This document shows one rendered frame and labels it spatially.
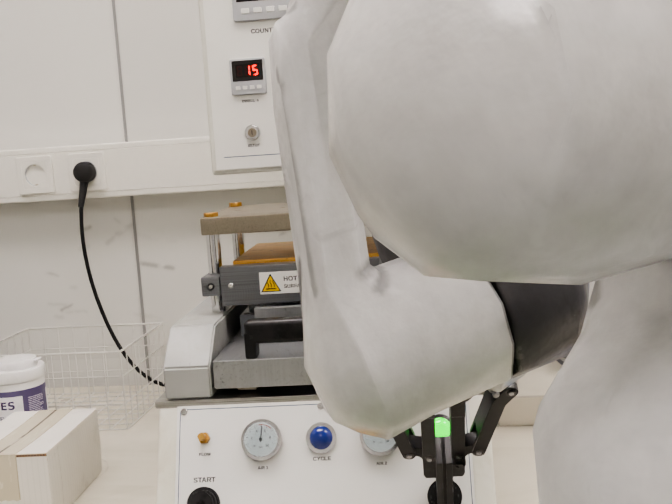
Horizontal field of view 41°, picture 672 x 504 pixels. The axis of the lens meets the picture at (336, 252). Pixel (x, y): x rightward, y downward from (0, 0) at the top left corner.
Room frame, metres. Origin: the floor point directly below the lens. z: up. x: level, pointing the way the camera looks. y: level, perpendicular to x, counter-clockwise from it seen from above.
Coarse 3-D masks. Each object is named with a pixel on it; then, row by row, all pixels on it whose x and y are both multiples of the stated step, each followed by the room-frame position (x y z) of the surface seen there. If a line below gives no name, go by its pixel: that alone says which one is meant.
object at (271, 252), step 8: (368, 240) 1.14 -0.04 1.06; (256, 248) 1.13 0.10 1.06; (264, 248) 1.12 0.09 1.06; (272, 248) 1.12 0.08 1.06; (280, 248) 1.11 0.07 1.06; (288, 248) 1.11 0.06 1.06; (368, 248) 1.05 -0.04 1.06; (376, 248) 1.05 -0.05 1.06; (240, 256) 1.06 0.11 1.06; (248, 256) 1.05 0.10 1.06; (256, 256) 1.05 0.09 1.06; (264, 256) 1.04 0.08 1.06; (272, 256) 1.04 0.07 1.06; (280, 256) 1.03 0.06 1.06; (288, 256) 1.03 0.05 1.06; (376, 256) 1.01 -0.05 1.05
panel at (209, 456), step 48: (192, 432) 0.90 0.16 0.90; (240, 432) 0.90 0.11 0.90; (288, 432) 0.89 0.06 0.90; (336, 432) 0.89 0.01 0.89; (192, 480) 0.88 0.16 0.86; (240, 480) 0.88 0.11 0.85; (288, 480) 0.87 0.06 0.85; (336, 480) 0.87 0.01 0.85; (384, 480) 0.86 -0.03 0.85; (432, 480) 0.86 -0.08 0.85
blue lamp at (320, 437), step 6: (318, 426) 0.88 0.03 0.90; (324, 426) 0.88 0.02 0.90; (312, 432) 0.88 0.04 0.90; (318, 432) 0.88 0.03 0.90; (324, 432) 0.88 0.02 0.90; (330, 432) 0.88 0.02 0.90; (312, 438) 0.88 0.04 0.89; (318, 438) 0.87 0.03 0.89; (324, 438) 0.87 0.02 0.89; (330, 438) 0.88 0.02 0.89; (312, 444) 0.88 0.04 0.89; (318, 444) 0.87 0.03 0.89; (324, 444) 0.87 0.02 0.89; (330, 444) 0.88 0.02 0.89
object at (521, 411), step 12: (528, 372) 1.42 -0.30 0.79; (540, 372) 1.42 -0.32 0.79; (552, 372) 1.41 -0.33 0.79; (528, 384) 1.35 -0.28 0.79; (540, 384) 1.35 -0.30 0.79; (516, 396) 1.30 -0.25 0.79; (528, 396) 1.29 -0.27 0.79; (540, 396) 1.29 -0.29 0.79; (504, 408) 1.30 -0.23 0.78; (516, 408) 1.30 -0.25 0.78; (528, 408) 1.29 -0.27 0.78; (504, 420) 1.30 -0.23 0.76; (516, 420) 1.30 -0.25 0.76; (528, 420) 1.29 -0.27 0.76
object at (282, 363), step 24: (264, 312) 0.98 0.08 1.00; (288, 312) 0.98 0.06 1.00; (240, 336) 1.03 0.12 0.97; (216, 360) 0.92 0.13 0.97; (240, 360) 0.91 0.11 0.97; (264, 360) 0.91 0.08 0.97; (288, 360) 0.91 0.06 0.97; (216, 384) 0.91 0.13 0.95; (240, 384) 0.91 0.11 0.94; (264, 384) 0.91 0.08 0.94; (288, 384) 0.91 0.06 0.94; (312, 384) 0.91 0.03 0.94
